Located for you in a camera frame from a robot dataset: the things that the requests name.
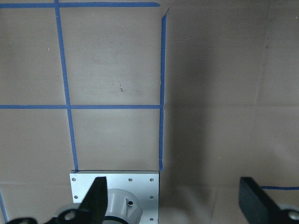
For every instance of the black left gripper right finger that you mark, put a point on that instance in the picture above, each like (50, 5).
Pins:
(257, 206)

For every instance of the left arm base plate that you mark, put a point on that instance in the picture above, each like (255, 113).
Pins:
(130, 182)

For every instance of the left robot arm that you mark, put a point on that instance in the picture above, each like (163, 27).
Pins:
(114, 206)

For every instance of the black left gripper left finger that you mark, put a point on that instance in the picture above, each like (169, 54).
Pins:
(92, 209)

